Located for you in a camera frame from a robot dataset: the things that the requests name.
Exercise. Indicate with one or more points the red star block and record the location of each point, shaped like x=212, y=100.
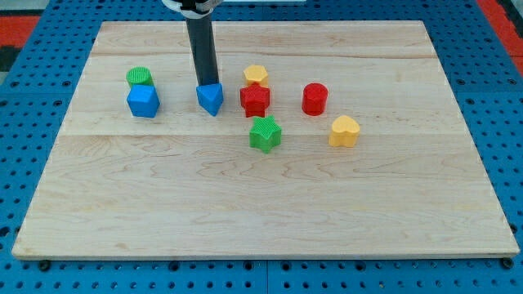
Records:
x=255, y=99

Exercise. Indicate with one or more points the yellow heart block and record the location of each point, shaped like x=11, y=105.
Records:
x=344, y=132

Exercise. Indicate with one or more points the green star block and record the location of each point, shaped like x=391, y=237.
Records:
x=265, y=133

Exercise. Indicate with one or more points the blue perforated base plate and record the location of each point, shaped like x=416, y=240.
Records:
x=44, y=45

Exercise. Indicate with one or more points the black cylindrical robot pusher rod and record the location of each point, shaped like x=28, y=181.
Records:
x=203, y=50

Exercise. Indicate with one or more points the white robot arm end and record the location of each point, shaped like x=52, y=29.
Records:
x=192, y=9

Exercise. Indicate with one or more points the green cylinder block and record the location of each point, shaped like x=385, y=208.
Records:
x=139, y=76

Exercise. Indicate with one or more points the light wooden board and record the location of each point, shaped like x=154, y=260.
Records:
x=187, y=186

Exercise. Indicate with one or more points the blue triangle block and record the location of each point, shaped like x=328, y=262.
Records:
x=210, y=97

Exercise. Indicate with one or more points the blue pentagon block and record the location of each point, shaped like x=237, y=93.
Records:
x=143, y=101

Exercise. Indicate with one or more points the red cylinder block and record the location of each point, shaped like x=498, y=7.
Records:
x=314, y=98

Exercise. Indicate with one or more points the yellow hexagon block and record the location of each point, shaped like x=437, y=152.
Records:
x=256, y=74

